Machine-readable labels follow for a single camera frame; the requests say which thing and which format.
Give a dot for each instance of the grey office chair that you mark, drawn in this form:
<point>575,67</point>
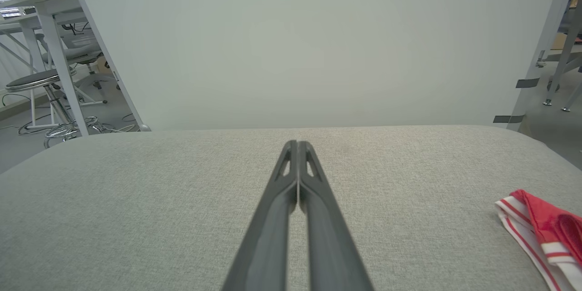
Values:
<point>82,52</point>

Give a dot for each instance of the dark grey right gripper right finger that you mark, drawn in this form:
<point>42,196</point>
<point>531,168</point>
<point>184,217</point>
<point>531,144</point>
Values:
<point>329,245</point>

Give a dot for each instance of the red and white basketball jersey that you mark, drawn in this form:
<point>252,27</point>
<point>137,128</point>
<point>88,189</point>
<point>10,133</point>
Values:
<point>550,223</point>

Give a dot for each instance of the white partition board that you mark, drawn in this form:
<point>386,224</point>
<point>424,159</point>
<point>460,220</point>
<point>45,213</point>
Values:
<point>318,45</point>

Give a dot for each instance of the grey tape piece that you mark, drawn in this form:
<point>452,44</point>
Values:
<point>508,119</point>
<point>527,83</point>

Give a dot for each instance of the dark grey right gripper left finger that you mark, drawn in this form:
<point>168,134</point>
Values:
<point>266,245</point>

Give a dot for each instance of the white desk with slanted legs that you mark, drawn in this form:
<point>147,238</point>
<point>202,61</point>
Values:
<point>57,54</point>

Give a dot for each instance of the round stool with chrome base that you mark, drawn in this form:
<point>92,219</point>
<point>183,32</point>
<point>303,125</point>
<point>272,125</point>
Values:
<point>32,79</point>

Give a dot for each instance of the grey metal furniture legs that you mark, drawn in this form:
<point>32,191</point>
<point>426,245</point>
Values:
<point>568,50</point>

